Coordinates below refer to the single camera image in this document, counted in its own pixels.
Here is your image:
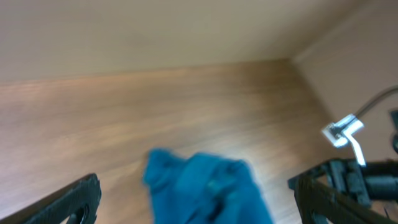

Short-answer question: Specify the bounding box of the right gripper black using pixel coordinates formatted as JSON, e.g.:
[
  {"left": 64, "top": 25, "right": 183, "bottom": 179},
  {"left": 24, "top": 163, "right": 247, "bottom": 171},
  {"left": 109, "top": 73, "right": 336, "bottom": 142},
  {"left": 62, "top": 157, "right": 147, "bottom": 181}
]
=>
[{"left": 287, "top": 159, "right": 397, "bottom": 207}]

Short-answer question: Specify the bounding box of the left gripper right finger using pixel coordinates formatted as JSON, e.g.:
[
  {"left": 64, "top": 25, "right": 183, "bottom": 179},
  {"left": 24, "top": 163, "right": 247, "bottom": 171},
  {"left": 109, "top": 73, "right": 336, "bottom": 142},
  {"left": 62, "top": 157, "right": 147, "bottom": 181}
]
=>
[{"left": 294, "top": 177, "right": 397, "bottom": 224}]

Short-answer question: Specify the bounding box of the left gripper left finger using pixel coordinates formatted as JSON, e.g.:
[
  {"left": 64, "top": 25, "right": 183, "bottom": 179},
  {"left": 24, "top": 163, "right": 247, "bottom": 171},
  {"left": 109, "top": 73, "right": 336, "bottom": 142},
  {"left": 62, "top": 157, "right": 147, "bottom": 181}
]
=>
[{"left": 1, "top": 173, "right": 101, "bottom": 224}]

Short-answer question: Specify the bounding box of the blue polo shirt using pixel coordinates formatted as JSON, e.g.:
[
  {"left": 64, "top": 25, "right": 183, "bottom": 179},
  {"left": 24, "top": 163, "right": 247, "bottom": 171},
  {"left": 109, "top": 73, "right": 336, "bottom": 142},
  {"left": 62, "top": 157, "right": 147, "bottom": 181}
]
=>
[{"left": 143, "top": 148, "right": 273, "bottom": 224}]

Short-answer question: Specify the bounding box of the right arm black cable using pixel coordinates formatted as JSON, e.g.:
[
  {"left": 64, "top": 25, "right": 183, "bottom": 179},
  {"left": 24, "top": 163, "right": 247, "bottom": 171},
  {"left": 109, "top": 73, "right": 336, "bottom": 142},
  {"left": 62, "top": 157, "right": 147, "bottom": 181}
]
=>
[{"left": 354, "top": 85, "right": 398, "bottom": 119}]

